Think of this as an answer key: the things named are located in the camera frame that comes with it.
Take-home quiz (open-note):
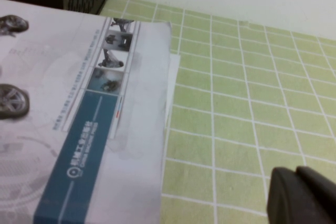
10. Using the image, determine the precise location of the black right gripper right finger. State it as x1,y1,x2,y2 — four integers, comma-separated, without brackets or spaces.
295,165,336,200

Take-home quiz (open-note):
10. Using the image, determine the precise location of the white car suspension book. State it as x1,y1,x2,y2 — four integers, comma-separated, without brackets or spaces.
0,0,142,224

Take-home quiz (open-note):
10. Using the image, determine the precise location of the green checkered tablecloth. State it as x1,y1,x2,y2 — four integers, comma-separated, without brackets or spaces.
99,0,336,224

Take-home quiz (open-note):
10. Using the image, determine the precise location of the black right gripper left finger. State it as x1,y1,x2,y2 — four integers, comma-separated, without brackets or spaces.
266,166,336,224

